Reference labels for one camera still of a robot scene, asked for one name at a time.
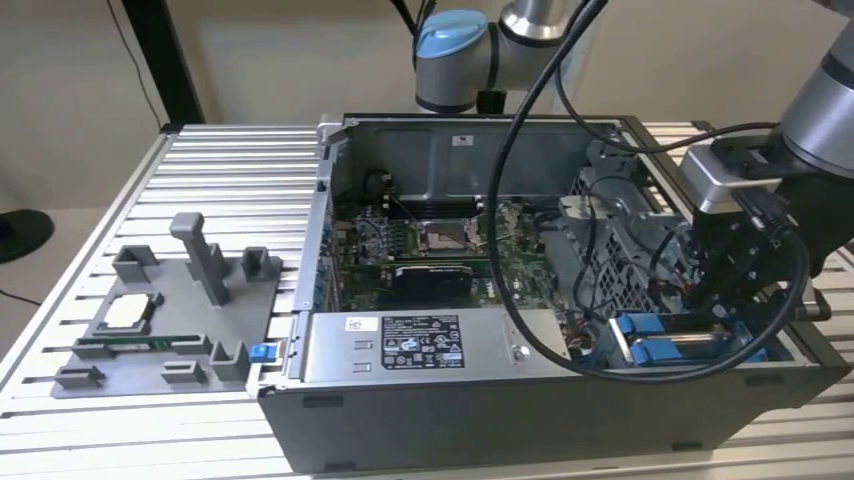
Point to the black disk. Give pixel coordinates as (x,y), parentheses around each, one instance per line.
(637,324)

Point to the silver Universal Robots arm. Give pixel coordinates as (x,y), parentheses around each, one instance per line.
(454,75)

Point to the silver disk in blue carrier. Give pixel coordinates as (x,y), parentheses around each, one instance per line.
(657,352)

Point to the black RAM slot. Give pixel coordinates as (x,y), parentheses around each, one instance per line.
(434,206)
(434,210)
(434,198)
(434,202)

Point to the perforated metal drive cage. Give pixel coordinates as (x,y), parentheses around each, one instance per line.
(621,235)

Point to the green PC motherboard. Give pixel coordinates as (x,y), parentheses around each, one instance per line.
(534,270)

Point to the silver CPU socket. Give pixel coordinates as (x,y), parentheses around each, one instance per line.
(441,235)

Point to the black graphics card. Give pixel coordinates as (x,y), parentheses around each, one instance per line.
(430,282)

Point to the grey black PC case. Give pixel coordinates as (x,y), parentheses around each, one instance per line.
(467,420)

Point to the silver power supply unit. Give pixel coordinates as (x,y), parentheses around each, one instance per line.
(334,350)

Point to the blue plastic latch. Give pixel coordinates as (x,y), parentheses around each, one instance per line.
(262,352)

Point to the grey parts rack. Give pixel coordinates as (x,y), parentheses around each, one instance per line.
(180,320)

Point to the green RAM stick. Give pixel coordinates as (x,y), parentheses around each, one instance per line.
(160,344)

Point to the silver CPU chip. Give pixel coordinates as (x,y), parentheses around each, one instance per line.
(123,311)

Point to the black round stand base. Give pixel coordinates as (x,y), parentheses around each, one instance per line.
(23,235)

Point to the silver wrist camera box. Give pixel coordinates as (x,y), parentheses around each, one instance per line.
(714,180)

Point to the black upright post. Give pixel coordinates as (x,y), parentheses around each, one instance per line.
(167,60)

